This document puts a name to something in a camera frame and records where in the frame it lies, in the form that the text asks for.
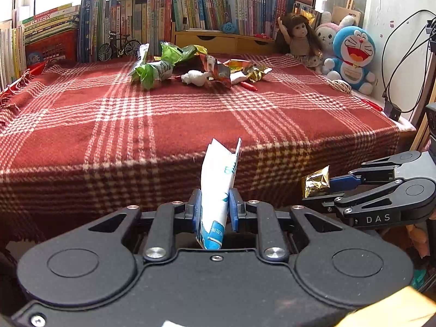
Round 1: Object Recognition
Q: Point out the shiny gold orange book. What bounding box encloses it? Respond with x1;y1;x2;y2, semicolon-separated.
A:
293;3;322;28

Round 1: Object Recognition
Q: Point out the row of white yellow books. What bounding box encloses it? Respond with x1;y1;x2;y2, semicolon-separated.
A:
0;20;26;91

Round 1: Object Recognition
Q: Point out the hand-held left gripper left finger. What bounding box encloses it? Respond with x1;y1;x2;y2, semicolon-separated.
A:
87;189;203;263

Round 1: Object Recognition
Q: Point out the red box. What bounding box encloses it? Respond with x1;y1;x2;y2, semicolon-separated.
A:
25;29;79;67

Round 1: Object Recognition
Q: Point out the yellow green snack bag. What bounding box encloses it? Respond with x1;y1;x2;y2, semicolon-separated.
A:
160;42;208;67

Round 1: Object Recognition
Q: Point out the long green wrapper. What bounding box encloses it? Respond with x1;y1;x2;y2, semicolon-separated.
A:
129;44;174;91

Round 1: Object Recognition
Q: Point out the white blue wrapper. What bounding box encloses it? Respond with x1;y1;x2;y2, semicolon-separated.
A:
196;138;242;250

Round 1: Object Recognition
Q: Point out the white crumpled tissue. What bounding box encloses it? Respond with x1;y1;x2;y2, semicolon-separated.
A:
180;70;208;86

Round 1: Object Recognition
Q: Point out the pink white bunny plush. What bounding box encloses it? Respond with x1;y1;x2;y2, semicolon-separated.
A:
314;12;358;65

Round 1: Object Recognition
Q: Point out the black power adapter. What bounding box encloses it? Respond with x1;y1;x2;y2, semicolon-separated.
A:
383;104;402;120

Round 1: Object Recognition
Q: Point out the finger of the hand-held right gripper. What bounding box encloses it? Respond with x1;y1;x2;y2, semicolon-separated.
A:
329;152;425;190
301;178;401;217

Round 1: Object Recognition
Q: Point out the red plastic board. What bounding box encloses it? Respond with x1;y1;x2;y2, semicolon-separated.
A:
0;61;46;92

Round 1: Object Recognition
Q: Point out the blue cat plush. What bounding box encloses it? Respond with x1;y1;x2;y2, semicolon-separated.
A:
323;25;378;95

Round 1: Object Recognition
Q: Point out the stack of flat books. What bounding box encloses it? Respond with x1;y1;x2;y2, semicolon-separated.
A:
22;3;80;43

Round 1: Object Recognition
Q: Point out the red plaid blanket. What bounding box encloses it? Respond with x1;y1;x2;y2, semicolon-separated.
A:
0;53;401;242

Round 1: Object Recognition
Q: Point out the row of blue paperback books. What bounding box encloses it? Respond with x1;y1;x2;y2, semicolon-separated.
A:
168;0;297;40

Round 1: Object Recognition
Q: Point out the row of thin picture books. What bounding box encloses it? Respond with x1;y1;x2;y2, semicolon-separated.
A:
78;0;172;63

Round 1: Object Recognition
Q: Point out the brown-haired doll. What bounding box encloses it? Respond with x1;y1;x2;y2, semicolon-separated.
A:
275;13;324;72

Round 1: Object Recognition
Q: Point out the small gold foil wrapper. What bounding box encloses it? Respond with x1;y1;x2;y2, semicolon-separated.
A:
301;165;331;199

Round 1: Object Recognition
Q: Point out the miniature black bicycle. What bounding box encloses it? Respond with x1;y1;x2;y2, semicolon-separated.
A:
98;31;142;62

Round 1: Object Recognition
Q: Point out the black cable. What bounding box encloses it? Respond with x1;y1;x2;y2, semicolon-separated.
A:
381;10;436;113

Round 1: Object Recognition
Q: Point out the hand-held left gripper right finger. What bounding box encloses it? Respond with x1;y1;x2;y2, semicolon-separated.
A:
229;189;362;263

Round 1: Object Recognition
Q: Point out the yellow orange snack wrapper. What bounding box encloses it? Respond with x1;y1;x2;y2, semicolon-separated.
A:
223;59;253;74

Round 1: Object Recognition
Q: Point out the wooden drawer organizer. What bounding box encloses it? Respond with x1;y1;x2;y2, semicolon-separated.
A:
171;22;276;55

